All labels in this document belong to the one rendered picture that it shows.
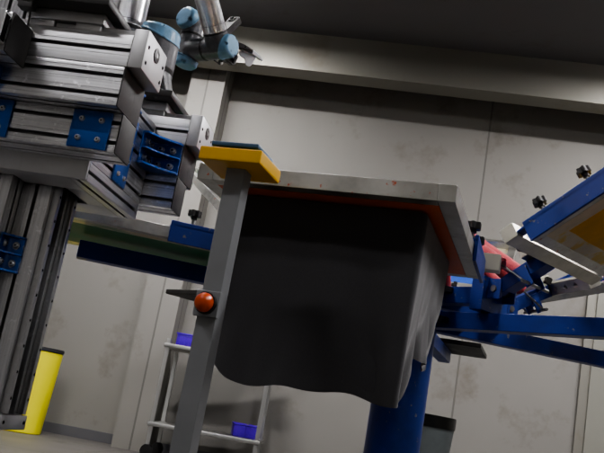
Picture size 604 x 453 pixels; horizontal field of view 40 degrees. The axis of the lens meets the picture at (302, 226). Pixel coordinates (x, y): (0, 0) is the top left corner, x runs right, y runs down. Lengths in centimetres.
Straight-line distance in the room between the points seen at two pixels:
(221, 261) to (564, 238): 136
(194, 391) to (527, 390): 532
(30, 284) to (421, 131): 541
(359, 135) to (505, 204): 134
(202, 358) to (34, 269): 61
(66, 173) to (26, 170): 10
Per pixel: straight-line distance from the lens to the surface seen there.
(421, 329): 205
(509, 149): 713
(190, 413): 159
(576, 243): 274
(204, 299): 157
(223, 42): 266
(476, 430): 671
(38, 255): 206
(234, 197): 164
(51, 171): 196
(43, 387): 668
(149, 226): 270
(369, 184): 178
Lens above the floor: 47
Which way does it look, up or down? 13 degrees up
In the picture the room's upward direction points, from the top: 10 degrees clockwise
